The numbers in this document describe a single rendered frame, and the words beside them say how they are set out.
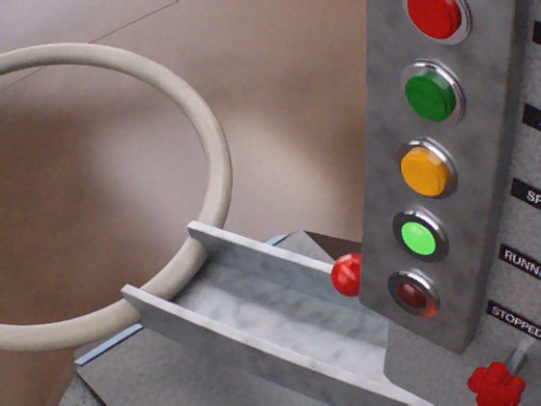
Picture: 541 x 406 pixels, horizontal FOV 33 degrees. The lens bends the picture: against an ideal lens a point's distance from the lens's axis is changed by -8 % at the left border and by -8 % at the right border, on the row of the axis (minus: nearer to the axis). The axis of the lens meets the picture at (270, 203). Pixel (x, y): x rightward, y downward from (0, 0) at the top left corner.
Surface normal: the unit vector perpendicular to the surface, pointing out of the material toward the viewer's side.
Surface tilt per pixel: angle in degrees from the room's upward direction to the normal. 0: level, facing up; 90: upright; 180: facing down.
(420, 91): 90
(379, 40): 90
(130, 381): 0
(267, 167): 0
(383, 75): 90
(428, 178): 90
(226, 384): 0
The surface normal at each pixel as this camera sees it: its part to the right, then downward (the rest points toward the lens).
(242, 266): -0.60, 0.60
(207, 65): -0.04, -0.69
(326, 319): -0.25, -0.77
